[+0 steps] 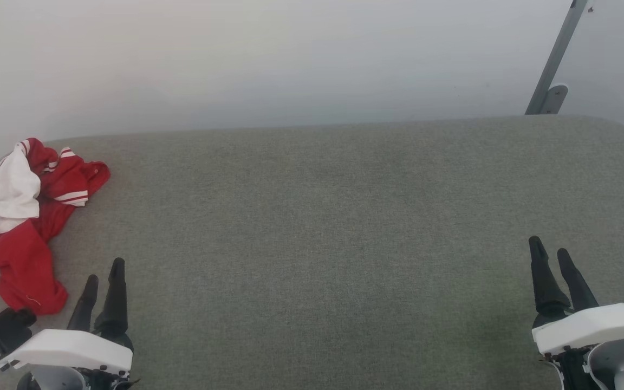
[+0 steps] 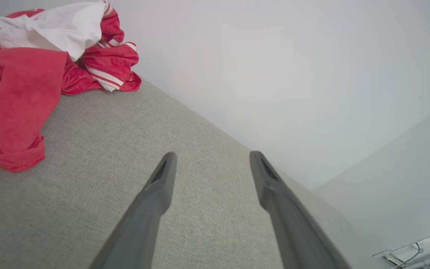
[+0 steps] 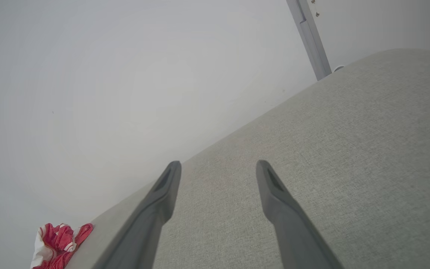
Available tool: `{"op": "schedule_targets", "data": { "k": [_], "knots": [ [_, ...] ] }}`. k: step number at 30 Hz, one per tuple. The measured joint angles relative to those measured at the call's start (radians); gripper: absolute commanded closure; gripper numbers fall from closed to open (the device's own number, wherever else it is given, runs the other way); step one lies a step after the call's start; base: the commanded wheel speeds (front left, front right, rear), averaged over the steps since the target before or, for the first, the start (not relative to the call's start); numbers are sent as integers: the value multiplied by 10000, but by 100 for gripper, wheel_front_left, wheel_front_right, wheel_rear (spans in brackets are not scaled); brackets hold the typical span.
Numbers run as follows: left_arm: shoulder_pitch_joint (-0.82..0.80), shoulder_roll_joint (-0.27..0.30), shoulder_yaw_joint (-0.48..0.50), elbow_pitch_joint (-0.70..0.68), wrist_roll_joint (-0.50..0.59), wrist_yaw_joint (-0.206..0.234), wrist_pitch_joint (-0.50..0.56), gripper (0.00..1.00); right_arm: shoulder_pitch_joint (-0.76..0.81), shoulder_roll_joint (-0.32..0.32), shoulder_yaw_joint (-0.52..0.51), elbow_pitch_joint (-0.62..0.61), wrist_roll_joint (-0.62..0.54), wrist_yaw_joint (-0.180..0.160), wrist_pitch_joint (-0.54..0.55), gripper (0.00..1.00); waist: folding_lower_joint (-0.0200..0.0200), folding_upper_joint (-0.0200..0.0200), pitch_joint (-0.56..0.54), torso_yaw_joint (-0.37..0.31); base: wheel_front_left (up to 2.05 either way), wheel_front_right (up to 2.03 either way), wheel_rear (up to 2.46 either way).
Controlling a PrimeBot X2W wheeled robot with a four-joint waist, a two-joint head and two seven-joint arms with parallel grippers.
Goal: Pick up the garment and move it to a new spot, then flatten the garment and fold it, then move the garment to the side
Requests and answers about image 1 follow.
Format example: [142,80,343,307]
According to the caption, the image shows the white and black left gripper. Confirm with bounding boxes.
[0,258,135,390]

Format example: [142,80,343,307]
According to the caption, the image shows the grey metal bracket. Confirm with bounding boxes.
[539,83,569,115]

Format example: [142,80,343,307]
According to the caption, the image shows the grey slanted metal bar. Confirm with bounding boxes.
[525,0,589,115]

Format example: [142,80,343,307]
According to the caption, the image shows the red and white jersey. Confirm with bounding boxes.
[0,138,111,316]

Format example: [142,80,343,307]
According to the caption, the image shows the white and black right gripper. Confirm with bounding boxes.
[528,236,624,390]

